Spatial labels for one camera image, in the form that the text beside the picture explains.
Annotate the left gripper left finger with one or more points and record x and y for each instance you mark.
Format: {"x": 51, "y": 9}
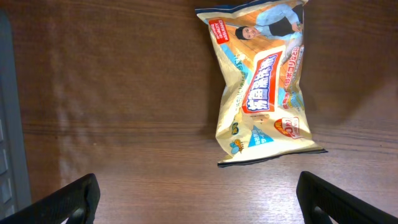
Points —
{"x": 74, "y": 203}

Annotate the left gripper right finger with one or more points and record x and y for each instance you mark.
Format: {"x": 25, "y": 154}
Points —
{"x": 323, "y": 202}

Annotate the cream wet wipes pack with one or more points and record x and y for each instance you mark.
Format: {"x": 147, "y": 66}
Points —
{"x": 259, "y": 47}

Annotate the grey plastic mesh basket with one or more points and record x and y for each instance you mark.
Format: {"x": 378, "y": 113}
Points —
{"x": 15, "y": 186}

